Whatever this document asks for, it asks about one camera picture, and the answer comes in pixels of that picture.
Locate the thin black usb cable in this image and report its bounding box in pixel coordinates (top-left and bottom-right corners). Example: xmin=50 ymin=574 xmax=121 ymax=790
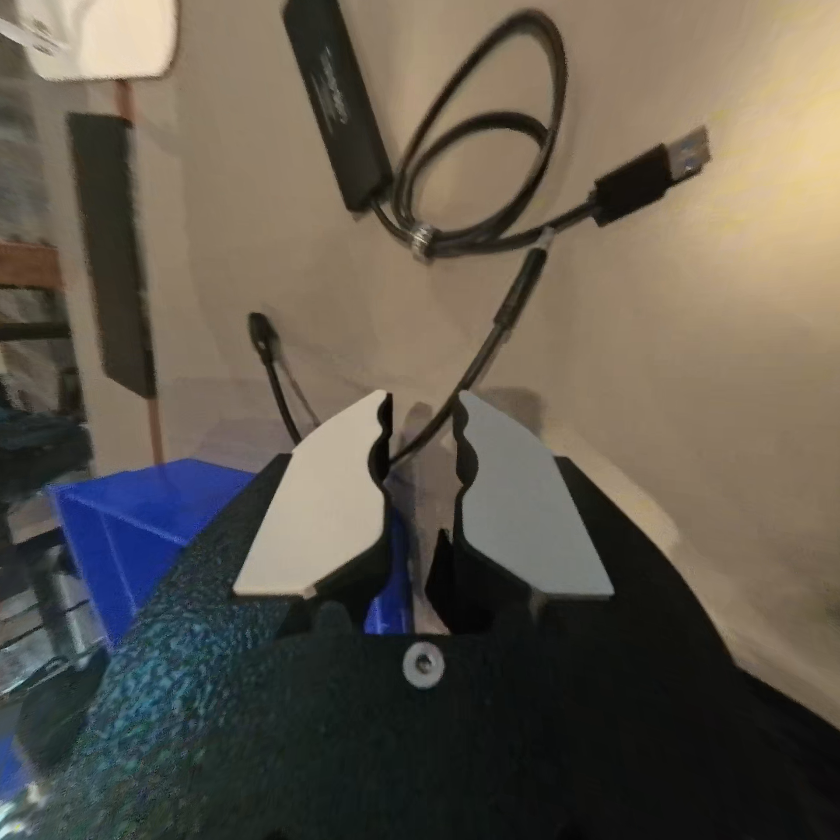
xmin=246 ymin=246 xmax=552 ymax=463

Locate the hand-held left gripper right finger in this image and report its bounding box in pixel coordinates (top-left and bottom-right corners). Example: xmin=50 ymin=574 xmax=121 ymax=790
xmin=453 ymin=390 xmax=616 ymax=598

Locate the wooden shelf rack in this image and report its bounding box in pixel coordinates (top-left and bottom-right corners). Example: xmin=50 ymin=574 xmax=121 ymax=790
xmin=0 ymin=239 xmax=93 ymax=487

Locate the black rectangular desk pad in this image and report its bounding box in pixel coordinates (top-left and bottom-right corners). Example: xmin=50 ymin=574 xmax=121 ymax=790
xmin=66 ymin=112 xmax=160 ymax=399

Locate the black hub cable with plug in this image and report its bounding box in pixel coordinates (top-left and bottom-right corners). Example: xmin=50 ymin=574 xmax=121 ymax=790
xmin=366 ymin=8 xmax=713 ymax=265

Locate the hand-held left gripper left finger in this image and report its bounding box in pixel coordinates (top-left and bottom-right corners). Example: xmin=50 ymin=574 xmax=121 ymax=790
xmin=233 ymin=389 xmax=393 ymax=599

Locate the blue plastic bin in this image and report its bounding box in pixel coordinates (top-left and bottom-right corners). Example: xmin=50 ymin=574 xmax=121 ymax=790
xmin=46 ymin=457 xmax=414 ymax=647

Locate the black usb hub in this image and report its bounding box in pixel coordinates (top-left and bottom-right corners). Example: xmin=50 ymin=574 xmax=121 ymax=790
xmin=282 ymin=0 xmax=396 ymax=214

